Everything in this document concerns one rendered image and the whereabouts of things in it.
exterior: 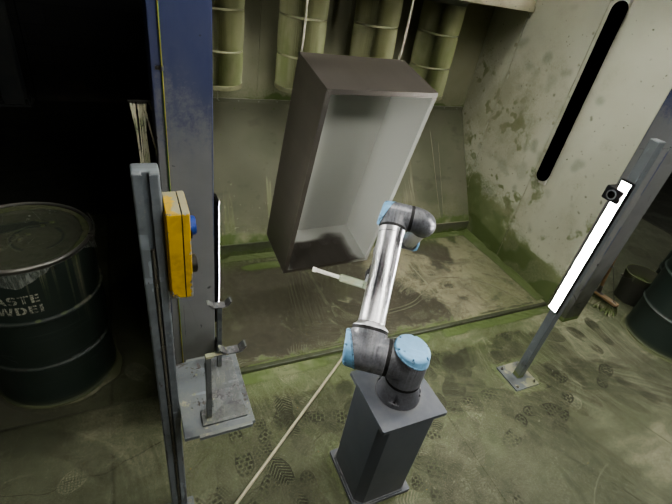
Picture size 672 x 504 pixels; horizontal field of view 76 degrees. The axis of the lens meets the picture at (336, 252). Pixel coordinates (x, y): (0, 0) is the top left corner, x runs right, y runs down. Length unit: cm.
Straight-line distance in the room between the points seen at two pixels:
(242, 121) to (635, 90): 269
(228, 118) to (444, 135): 204
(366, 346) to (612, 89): 256
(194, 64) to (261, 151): 208
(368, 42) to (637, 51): 172
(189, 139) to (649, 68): 282
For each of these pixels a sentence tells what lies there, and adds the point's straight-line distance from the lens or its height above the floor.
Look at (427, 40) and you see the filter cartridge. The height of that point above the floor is 168.
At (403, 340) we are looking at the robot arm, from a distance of 172.
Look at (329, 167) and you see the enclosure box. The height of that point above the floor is 104.
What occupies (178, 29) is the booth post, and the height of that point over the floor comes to 185.
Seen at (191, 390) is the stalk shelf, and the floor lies 79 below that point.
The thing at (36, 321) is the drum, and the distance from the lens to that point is 230.
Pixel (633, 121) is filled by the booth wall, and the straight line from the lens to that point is 347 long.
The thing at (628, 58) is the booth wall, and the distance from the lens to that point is 355.
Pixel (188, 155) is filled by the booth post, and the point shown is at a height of 146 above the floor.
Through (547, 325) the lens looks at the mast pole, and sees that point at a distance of 289.
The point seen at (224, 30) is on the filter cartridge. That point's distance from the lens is 305.
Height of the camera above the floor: 209
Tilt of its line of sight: 34 degrees down
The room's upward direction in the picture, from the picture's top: 11 degrees clockwise
